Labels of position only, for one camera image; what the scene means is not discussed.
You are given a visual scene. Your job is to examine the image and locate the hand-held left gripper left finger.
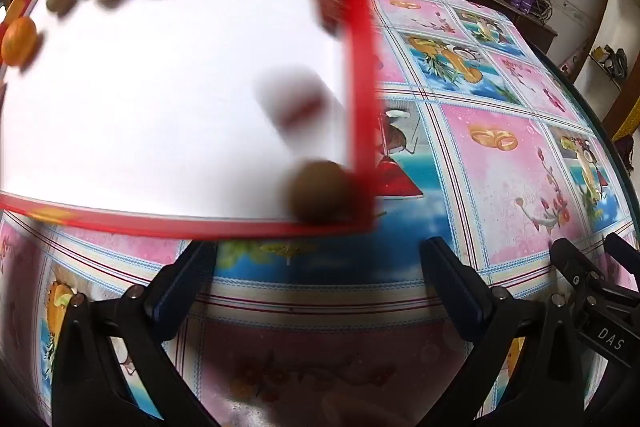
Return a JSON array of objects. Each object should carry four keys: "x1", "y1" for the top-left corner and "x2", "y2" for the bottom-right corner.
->
[{"x1": 52, "y1": 239, "x2": 221, "y2": 427}]

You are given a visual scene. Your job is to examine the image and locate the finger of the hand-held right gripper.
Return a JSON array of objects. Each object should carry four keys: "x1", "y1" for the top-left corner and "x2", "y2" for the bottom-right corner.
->
[
  {"x1": 550, "y1": 237, "x2": 601, "y2": 308},
  {"x1": 602, "y1": 232, "x2": 640, "y2": 280}
]

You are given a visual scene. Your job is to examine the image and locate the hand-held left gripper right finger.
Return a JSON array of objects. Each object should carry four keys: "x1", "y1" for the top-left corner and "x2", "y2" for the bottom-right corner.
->
[{"x1": 420, "y1": 237, "x2": 586, "y2": 427}]

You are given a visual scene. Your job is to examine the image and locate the red cardboard box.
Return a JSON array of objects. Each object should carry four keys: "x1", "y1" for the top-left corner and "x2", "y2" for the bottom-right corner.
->
[{"x1": 0, "y1": 0, "x2": 388, "y2": 240}]

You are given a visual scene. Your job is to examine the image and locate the orange tangerine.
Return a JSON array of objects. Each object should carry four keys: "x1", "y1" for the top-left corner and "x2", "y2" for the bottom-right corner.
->
[{"x1": 0, "y1": 16, "x2": 40, "y2": 68}]

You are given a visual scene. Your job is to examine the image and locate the printed pink blue tablecloth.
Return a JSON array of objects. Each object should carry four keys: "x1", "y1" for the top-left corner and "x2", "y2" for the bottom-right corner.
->
[{"x1": 0, "y1": 0, "x2": 633, "y2": 427}]

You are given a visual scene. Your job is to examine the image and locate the dark red cloth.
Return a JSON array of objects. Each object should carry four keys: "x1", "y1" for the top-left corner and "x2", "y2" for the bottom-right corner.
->
[{"x1": 612, "y1": 134, "x2": 640, "y2": 172}]

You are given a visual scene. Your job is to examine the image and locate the dark tools on shelf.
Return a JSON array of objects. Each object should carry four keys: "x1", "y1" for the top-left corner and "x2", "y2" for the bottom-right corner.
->
[{"x1": 592, "y1": 44, "x2": 628, "y2": 80}]

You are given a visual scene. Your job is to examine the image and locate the tangled cables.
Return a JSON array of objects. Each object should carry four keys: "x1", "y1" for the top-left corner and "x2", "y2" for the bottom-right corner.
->
[{"x1": 535, "y1": 0, "x2": 563, "y2": 25}]

